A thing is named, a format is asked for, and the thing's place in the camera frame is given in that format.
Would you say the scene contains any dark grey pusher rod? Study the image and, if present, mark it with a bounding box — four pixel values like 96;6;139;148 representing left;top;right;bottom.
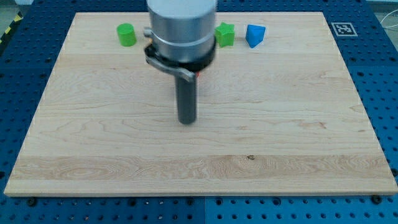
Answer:
175;78;197;124

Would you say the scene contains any black clamp ring mount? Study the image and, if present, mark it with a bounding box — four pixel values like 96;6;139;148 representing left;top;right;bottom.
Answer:
144;27;216;83

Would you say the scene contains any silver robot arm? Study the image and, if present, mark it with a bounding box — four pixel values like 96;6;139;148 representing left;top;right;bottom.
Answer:
144;0;217;124

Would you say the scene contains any green star block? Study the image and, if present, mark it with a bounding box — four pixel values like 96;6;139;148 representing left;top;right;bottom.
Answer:
215;22;235;47

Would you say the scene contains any green cylinder block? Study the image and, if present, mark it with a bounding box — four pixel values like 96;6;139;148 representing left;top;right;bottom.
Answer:
116;23;137;47

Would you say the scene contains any blue triangular block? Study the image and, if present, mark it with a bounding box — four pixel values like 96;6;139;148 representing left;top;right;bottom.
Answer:
245;24;266;48

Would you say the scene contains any light wooden board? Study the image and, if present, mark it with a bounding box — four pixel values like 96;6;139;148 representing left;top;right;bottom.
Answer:
4;12;397;197

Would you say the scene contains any white fiducial marker tag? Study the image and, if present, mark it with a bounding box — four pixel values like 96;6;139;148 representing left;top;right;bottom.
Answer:
331;22;358;37

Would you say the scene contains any yellow black hazard tape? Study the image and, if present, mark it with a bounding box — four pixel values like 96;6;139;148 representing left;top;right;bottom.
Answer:
1;11;24;47

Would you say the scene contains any white cable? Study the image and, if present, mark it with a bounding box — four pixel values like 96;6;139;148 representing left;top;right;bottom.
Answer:
379;9;398;32

